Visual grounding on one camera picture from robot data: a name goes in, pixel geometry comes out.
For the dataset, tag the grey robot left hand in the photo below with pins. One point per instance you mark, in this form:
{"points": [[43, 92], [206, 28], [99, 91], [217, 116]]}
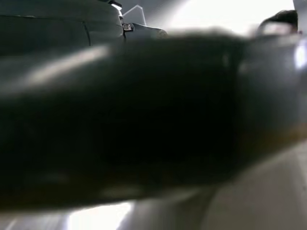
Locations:
{"points": [[119, 127]]}

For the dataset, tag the person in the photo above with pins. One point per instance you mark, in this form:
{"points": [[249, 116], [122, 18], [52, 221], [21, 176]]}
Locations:
{"points": [[280, 17]]}

